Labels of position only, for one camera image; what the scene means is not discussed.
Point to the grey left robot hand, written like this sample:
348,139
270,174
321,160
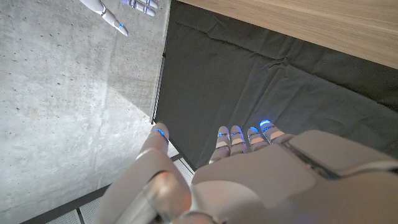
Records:
264,186

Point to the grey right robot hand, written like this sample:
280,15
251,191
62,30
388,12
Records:
107,14

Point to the black backdrop stand pole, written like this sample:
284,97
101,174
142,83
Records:
157,90

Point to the black backdrop cloth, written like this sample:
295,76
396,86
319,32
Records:
217,77

